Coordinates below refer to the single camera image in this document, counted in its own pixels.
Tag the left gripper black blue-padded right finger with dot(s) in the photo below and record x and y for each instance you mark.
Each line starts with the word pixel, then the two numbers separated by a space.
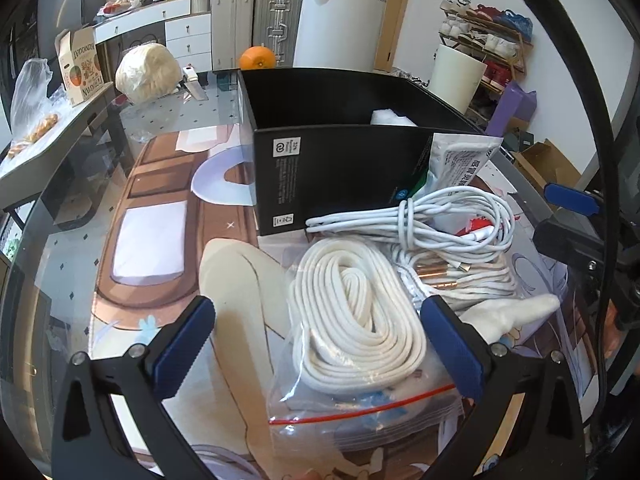
pixel 547 440

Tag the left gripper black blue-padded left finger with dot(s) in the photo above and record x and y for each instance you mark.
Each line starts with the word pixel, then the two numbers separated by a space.
pixel 88 441

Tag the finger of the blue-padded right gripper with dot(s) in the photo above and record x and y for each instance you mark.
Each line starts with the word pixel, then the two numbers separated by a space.
pixel 571 199

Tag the white foam piece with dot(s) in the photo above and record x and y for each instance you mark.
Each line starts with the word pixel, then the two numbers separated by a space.
pixel 390 118

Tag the brown cardboard box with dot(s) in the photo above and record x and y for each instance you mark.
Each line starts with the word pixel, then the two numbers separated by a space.
pixel 543 163

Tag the purple paper bag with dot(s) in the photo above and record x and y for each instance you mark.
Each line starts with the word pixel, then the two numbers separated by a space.
pixel 514 103

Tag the white medicine sachet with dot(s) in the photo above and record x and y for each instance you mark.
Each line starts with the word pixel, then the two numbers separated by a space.
pixel 456 158

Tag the white cylindrical cup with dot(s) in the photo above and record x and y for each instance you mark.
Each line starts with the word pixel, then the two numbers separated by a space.
pixel 455 77

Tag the wooden shoe rack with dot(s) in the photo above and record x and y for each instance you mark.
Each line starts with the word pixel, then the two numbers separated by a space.
pixel 478 31

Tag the black cardboard box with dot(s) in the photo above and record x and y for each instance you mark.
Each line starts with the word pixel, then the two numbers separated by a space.
pixel 308 135

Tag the grey side table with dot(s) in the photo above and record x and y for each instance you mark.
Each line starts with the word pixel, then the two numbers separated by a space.
pixel 24 176

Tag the brown wooden door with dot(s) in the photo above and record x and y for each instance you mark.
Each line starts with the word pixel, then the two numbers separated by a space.
pixel 387 45

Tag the white tall trash bin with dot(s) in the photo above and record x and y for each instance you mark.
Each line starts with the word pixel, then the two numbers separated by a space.
pixel 339 34

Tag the clear plastic snack bag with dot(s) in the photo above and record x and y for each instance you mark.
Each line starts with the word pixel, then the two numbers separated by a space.
pixel 33 112

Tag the orange fruit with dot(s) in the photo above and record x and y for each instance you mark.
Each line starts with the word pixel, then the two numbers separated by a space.
pixel 257 58

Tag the silver suitcase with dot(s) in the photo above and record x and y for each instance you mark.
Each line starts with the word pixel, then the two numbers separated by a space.
pixel 275 27

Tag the orange fruit cardboard box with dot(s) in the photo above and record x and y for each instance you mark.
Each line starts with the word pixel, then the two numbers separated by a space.
pixel 79 64

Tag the cream yarn ball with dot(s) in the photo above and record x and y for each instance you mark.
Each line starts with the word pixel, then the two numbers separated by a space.
pixel 147 72

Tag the white suitcase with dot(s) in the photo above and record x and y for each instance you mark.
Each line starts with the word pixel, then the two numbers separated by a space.
pixel 232 22

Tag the white drawer desk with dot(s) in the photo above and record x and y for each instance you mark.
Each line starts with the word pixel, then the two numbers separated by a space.
pixel 184 27

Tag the grey refrigerator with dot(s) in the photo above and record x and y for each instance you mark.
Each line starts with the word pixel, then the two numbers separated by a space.
pixel 65 0

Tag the white handled knife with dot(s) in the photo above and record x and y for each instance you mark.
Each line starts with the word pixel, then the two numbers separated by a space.
pixel 192 83

